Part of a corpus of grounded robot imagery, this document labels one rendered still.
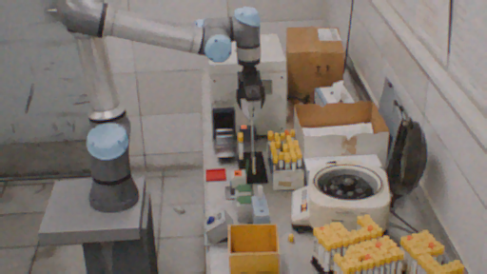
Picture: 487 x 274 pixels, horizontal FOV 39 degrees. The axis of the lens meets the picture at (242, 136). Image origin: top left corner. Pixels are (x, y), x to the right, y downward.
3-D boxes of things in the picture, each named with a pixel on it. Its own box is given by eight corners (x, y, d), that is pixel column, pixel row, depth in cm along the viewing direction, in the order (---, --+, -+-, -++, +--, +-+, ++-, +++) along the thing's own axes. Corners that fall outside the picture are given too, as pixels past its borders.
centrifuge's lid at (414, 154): (399, 103, 202) (428, 107, 202) (382, 175, 214) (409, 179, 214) (408, 137, 183) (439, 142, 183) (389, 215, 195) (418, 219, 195)
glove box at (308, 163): (303, 176, 230) (303, 150, 226) (375, 172, 231) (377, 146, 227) (308, 196, 219) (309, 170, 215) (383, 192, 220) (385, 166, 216)
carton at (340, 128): (292, 141, 252) (293, 103, 245) (370, 136, 254) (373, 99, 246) (301, 176, 230) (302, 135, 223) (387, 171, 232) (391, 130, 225)
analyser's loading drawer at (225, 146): (215, 129, 257) (214, 117, 255) (232, 128, 258) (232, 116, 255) (217, 157, 239) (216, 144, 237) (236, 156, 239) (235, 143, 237)
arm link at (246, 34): (229, 7, 208) (258, 4, 208) (231, 41, 213) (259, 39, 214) (232, 14, 201) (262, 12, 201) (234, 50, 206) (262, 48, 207)
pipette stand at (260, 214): (246, 225, 207) (245, 196, 202) (270, 223, 207) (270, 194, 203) (250, 244, 198) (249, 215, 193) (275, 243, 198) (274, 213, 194)
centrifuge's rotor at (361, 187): (320, 185, 215) (321, 166, 211) (371, 187, 213) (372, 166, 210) (321, 214, 201) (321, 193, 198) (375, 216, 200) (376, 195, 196)
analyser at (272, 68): (210, 107, 280) (206, 35, 266) (278, 103, 281) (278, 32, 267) (212, 143, 253) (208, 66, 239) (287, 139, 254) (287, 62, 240)
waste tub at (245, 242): (229, 253, 195) (228, 225, 190) (277, 252, 194) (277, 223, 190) (229, 285, 183) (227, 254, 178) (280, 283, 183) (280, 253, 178)
